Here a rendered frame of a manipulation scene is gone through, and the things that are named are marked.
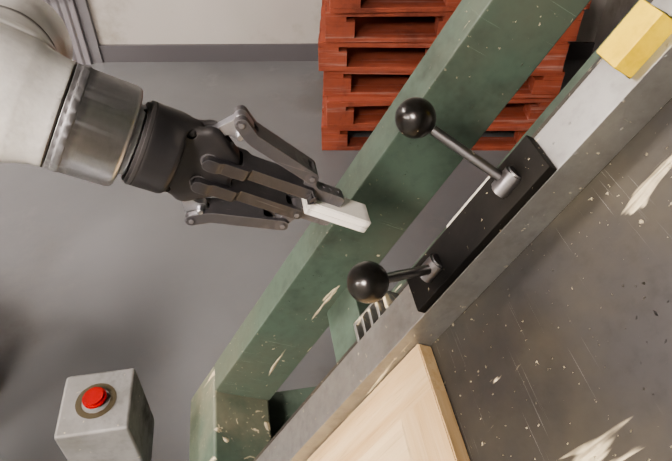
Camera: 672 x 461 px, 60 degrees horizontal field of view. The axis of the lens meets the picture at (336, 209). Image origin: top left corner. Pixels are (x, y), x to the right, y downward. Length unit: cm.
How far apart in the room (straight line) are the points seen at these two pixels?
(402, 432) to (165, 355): 174
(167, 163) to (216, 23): 362
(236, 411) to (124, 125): 72
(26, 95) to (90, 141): 5
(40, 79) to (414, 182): 50
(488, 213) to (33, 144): 39
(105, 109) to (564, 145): 38
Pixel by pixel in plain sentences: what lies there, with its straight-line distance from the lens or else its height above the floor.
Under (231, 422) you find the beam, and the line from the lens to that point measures 110.
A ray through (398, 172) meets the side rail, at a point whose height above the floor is 136.
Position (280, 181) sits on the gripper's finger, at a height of 150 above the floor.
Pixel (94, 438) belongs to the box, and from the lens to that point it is 112.
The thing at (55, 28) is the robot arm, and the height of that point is 161.
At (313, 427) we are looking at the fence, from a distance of 78.
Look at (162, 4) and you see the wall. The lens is 413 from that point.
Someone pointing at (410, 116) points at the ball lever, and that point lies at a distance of 53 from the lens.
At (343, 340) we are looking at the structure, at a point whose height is 111.
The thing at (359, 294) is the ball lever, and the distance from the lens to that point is 51.
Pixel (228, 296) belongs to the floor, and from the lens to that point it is 247.
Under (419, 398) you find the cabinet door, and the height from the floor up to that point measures 129.
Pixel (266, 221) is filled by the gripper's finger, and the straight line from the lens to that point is 57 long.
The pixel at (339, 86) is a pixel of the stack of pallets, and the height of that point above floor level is 37.
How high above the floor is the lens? 183
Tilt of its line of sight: 41 degrees down
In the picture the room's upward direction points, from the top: straight up
